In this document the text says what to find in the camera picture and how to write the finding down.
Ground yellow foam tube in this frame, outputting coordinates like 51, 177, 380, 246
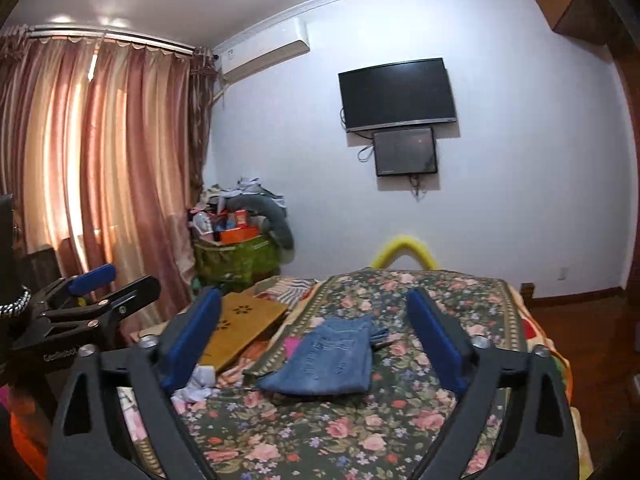
370, 234, 441, 271

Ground dark floral blanket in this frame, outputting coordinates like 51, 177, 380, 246
175, 267, 528, 480

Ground green storage bag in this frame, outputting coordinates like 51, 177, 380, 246
194, 237, 282, 295

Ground crumpled white cloth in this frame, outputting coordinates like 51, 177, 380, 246
172, 365, 217, 404

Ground orange cloth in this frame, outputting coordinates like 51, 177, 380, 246
9, 400, 51, 480

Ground orange box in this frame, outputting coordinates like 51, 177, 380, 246
220, 227, 261, 245

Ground small black wall screen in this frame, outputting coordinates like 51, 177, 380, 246
372, 126, 439, 177

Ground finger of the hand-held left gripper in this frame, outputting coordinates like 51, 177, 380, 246
42, 276, 162, 347
35, 264, 118, 317

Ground brown wooden wardrobe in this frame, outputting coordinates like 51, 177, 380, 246
527, 0, 640, 91

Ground striped cloth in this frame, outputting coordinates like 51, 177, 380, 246
259, 280, 314, 305

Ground pink curtain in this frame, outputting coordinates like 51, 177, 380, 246
0, 27, 219, 332

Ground grey flexible hose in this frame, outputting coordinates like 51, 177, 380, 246
227, 194, 296, 252

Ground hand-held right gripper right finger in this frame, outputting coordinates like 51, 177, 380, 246
405, 287, 577, 480

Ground white air conditioner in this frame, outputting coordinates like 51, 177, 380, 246
212, 17, 311, 84

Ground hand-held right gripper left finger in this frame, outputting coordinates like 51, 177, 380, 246
47, 287, 223, 480

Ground wooden lap board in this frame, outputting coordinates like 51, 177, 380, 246
200, 291, 289, 374

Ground black wall television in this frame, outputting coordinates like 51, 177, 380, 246
338, 57, 458, 133

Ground blue denim pants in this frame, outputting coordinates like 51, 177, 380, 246
256, 316, 390, 395

